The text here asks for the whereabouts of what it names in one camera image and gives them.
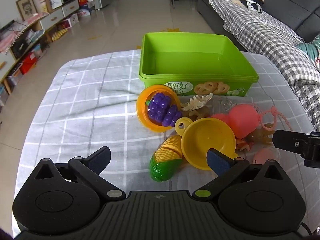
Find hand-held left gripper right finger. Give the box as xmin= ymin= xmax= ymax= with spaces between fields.
xmin=192 ymin=148 xmax=290 ymax=202

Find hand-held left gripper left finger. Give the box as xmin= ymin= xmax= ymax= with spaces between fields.
xmin=30 ymin=146 xmax=126 ymax=201

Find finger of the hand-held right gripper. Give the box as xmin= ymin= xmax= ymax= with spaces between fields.
xmin=272 ymin=129 xmax=320 ymax=168

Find pink round capsule toy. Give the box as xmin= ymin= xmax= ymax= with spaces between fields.
xmin=253 ymin=147 xmax=278 ymax=165

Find yellow toy bowl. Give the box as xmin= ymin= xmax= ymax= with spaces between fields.
xmin=174 ymin=117 xmax=237 ymax=171

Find orange toy basket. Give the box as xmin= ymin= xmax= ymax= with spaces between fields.
xmin=136 ymin=84 xmax=181 ymax=133

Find purple toy grapes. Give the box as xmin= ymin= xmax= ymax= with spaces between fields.
xmin=147 ymin=92 xmax=183 ymax=127

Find green plastic box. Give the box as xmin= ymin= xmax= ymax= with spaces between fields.
xmin=139 ymin=32 xmax=259 ymax=98

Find red toy crab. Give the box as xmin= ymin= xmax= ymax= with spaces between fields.
xmin=236 ymin=140 xmax=255 ymax=152

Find pink toy pig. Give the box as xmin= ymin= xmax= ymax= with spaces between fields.
xmin=211 ymin=104 xmax=259 ymax=139

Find toy corn cob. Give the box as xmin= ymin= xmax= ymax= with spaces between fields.
xmin=149 ymin=134 xmax=184 ymax=182

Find grey checked tablecloth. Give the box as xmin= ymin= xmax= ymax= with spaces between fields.
xmin=14 ymin=49 xmax=320 ymax=232

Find clear plastic packaging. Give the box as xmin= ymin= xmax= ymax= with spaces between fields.
xmin=209 ymin=97 xmax=253 ymax=114

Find beige toy starfish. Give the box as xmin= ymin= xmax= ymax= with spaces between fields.
xmin=180 ymin=93 xmax=213 ymax=112

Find grey checked blanket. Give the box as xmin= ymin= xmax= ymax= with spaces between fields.
xmin=199 ymin=0 xmax=320 ymax=132

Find red storage box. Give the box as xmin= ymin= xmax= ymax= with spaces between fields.
xmin=19 ymin=52 xmax=38 ymax=75

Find row of yellow toy ducks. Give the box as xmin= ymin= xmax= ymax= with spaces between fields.
xmin=51 ymin=28 xmax=68 ymax=42

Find black box on shelf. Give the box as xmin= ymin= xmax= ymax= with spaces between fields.
xmin=11 ymin=39 xmax=32 ymax=58

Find dark grey sofa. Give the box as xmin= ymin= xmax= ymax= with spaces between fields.
xmin=196 ymin=0 xmax=320 ymax=46

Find white box with red print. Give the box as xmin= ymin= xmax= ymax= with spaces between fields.
xmin=64 ymin=14 xmax=79 ymax=28

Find black and white garment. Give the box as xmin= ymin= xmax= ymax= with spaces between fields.
xmin=231 ymin=0 xmax=265 ymax=13

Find white wooden tv cabinet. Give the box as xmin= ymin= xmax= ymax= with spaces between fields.
xmin=0 ymin=0 xmax=80 ymax=96

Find pink lace cloth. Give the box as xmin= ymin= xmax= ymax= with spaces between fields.
xmin=0 ymin=12 xmax=47 ymax=53

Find white carton with drawing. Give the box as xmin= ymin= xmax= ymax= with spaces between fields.
xmin=44 ymin=0 xmax=63 ymax=13

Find framed cartoon picture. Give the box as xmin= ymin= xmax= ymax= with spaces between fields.
xmin=16 ymin=0 xmax=38 ymax=22

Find pink beaded strap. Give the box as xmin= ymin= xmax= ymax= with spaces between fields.
xmin=252 ymin=102 xmax=293 ymax=133

